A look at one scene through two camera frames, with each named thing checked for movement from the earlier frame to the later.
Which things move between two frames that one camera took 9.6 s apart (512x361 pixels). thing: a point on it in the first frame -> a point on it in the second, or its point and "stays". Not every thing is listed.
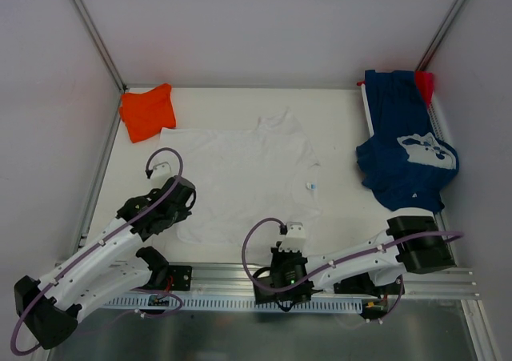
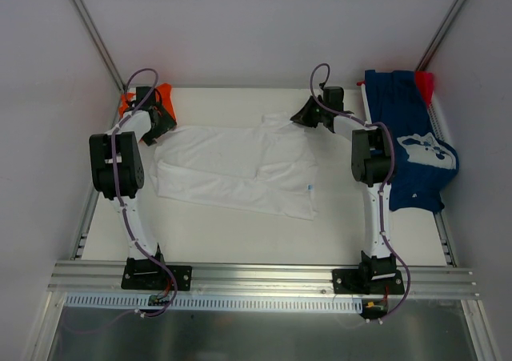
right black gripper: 286,262 -> 310,113
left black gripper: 176,211 -> 162,120
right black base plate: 363,284 stays
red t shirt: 426,83 stays
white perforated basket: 432,111 stays
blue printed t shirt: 406,166 stays
